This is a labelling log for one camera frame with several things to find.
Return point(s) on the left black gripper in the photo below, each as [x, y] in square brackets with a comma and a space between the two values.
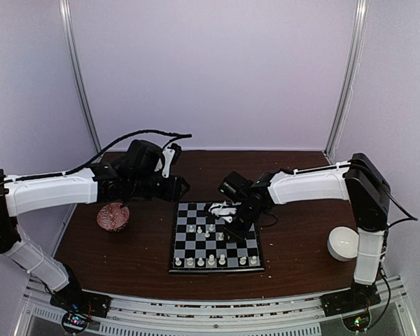
[172, 192]

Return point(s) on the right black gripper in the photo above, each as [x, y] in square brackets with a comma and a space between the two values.
[238, 234]

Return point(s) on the black grey chessboard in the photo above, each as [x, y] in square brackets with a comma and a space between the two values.
[194, 245]

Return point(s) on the white chess bishop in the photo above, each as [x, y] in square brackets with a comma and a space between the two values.
[199, 262]

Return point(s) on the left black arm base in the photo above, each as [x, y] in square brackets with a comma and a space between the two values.
[80, 308]

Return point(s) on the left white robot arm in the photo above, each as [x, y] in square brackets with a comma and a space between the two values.
[24, 194]

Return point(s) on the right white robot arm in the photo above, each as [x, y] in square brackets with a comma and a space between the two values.
[355, 184]

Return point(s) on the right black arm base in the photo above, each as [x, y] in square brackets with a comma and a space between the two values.
[353, 305]

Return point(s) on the red patterned bowl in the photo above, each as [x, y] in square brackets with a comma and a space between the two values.
[113, 217]

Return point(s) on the white bowl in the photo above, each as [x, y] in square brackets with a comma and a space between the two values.
[343, 243]

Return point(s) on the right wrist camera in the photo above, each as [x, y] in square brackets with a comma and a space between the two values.
[224, 210]

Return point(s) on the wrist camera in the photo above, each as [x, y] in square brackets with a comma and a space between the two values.
[224, 210]
[170, 155]

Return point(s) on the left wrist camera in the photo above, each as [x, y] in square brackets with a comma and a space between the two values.
[170, 155]

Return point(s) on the left aluminium frame post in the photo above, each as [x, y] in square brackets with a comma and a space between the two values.
[68, 26]

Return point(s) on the aluminium frame post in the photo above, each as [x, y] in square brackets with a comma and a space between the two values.
[68, 26]
[346, 93]

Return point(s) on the right aluminium frame post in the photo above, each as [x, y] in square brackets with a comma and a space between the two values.
[346, 93]

